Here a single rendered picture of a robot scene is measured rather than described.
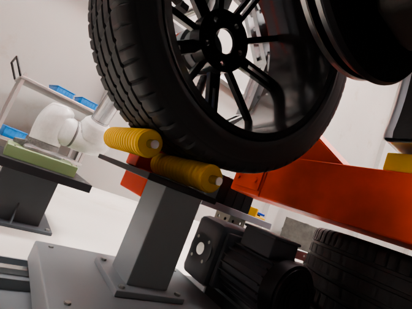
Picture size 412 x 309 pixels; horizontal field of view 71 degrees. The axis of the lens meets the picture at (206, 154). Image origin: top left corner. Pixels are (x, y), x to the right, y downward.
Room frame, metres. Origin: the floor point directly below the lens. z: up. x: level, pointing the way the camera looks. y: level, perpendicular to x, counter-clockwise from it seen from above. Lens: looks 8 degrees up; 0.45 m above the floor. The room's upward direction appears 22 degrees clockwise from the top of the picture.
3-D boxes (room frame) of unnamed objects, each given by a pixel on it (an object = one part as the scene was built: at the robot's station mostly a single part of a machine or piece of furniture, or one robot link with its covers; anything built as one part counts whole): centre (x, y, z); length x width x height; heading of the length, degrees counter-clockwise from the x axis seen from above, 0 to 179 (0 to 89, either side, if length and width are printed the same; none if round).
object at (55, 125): (1.54, 0.80, 0.52); 0.18 x 0.16 x 0.22; 129
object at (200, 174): (0.67, 0.04, 0.49); 0.29 x 0.06 x 0.06; 33
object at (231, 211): (1.33, -0.19, 0.44); 0.43 x 0.17 x 0.03; 123
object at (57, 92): (3.30, 1.85, 0.53); 1.07 x 0.63 x 1.06; 124
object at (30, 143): (1.52, 0.83, 0.38); 0.22 x 0.18 x 0.06; 129
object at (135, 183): (0.78, 0.11, 0.48); 0.16 x 0.12 x 0.17; 33
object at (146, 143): (0.67, 0.18, 0.51); 0.29 x 0.06 x 0.06; 33
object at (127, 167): (0.67, 0.11, 0.45); 0.34 x 0.16 x 0.01; 33
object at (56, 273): (0.67, 0.04, 0.32); 0.40 x 0.30 x 0.28; 123
